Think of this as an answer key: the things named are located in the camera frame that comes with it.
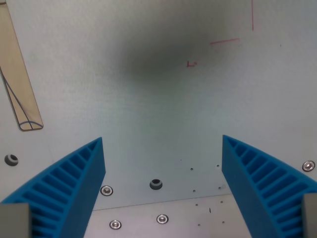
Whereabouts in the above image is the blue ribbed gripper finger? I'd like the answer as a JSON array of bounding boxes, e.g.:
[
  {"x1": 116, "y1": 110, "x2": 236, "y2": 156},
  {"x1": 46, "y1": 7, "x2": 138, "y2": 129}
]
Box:
[
  {"x1": 0, "y1": 136, "x2": 107, "y2": 238},
  {"x1": 221, "y1": 134, "x2": 317, "y2": 238}
]

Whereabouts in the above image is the grey metal base plate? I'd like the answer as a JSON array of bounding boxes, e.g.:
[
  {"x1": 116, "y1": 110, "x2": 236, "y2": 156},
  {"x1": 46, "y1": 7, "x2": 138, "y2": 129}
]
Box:
[{"x1": 84, "y1": 192, "x2": 251, "y2": 238}]

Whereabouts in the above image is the light wooden strip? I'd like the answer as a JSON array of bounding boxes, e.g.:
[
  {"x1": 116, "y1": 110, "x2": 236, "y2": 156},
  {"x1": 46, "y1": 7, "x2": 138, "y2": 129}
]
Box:
[{"x1": 0, "y1": 0, "x2": 44, "y2": 132}]

